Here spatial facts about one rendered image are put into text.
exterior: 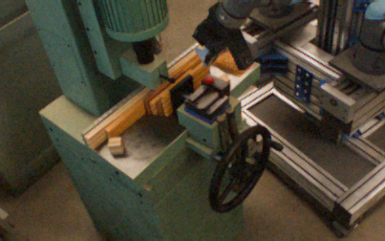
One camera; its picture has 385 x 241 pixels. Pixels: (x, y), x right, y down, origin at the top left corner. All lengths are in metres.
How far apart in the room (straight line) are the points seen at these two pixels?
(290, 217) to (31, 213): 1.30
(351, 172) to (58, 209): 1.44
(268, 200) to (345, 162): 0.41
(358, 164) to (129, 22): 1.36
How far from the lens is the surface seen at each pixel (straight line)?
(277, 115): 2.33
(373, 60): 1.64
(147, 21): 1.16
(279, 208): 2.23
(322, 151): 2.19
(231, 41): 1.11
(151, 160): 1.27
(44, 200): 2.49
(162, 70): 1.32
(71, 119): 1.62
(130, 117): 1.36
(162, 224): 1.51
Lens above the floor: 1.87
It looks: 45 degrees down
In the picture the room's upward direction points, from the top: 8 degrees counter-clockwise
